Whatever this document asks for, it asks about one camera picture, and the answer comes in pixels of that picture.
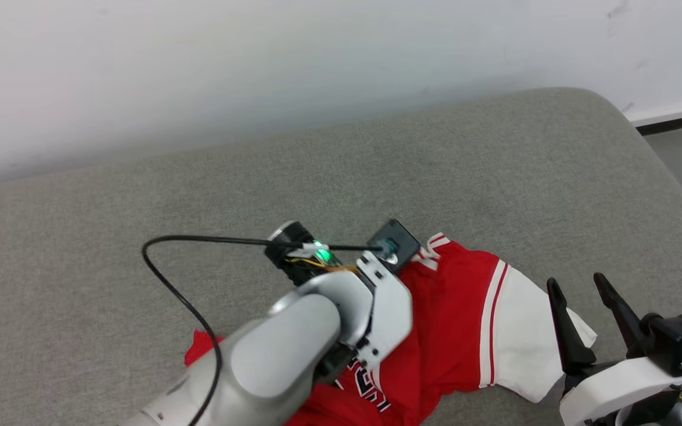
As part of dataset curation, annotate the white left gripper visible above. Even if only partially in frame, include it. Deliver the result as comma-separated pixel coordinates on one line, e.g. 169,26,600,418
265,222,413,369

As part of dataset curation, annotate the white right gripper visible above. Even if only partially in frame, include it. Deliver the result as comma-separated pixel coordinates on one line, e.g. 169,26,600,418
546,272,682,426

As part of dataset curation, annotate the red white jersey shirt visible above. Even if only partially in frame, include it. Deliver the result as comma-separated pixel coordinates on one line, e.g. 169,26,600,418
184,233,597,426

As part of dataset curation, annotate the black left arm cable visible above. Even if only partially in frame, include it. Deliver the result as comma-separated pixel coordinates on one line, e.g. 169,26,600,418
142,235,390,426

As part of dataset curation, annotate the black white wall baseboard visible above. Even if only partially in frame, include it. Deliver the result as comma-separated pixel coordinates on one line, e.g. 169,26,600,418
630,99,682,135

